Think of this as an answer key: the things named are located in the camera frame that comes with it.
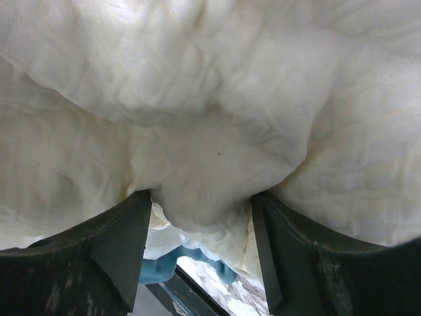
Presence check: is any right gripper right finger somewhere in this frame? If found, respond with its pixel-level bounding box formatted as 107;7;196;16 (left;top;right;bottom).
251;192;420;316

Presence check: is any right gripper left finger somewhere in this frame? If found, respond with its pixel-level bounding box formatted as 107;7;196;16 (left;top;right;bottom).
1;191;151;315

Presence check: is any white blue-trimmed pillowcase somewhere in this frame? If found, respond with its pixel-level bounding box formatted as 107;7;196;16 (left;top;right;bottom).
139;226;237;284

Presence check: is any cream yellow-edged pillow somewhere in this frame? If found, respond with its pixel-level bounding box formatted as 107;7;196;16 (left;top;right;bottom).
1;1;420;277

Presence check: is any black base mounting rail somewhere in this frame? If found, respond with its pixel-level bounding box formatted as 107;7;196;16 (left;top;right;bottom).
146;266;230;316

